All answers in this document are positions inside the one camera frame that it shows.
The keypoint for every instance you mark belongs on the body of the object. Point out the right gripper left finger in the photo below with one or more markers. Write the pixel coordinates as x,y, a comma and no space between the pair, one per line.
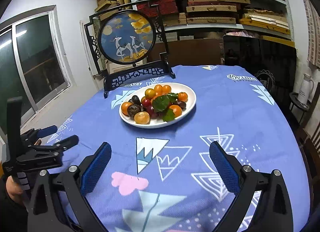
46,212

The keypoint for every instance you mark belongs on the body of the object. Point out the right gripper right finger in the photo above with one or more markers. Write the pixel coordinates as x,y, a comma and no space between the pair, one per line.
273,211

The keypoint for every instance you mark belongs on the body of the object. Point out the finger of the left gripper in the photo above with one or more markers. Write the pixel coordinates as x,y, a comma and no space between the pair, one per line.
63,145
35,134

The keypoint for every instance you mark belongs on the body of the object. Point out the orange kumquat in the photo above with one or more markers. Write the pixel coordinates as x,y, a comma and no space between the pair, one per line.
124,108
158,90

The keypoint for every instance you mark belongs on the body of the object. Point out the dark brown water chestnut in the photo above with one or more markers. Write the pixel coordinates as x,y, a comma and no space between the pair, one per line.
133,109

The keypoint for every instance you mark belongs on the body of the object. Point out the pale yellow persimmon fruit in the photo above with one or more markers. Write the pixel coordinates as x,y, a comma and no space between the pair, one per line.
142,117

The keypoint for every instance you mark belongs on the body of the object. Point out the small red tomato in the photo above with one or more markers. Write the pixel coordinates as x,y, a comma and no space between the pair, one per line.
146,102

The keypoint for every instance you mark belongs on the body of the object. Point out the dark red plum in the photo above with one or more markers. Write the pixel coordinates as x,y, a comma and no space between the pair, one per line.
151,111

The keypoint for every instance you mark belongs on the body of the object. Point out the yellow green round fruit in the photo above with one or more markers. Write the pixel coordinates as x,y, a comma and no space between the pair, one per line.
150,93

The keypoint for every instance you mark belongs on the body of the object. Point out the tangerine with leaf back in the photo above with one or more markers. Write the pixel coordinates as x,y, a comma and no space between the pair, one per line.
171,113

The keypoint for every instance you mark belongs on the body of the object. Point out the small tangerine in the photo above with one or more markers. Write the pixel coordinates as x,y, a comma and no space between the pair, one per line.
166,89

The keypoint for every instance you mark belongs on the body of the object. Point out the dark plum with leaf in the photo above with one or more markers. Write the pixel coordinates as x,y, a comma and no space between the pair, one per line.
181,104

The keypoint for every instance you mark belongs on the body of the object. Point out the tangerine with leaves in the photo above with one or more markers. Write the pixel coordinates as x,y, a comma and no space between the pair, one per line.
174,97

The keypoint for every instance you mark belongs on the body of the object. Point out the person left hand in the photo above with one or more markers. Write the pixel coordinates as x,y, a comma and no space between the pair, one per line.
14,190

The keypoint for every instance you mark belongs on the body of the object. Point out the wooden chair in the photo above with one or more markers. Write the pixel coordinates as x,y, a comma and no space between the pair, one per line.
310,147

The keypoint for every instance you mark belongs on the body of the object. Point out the blue patterned tablecloth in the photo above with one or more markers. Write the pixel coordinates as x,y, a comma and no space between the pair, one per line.
163,179

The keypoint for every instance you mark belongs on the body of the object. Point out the round deer painting screen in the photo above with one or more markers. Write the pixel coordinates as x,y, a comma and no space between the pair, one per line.
126,37

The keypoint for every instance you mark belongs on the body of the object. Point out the white oval plate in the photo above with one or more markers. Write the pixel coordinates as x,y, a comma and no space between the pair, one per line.
158,122

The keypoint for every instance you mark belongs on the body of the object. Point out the white thermos jug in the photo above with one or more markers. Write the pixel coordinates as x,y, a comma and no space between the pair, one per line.
306,88

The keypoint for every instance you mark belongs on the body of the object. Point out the striped curtain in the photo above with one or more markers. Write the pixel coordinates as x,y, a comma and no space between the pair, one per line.
313,33

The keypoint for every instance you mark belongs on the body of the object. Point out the window with metal frame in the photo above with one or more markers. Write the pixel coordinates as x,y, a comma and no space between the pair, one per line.
33,63

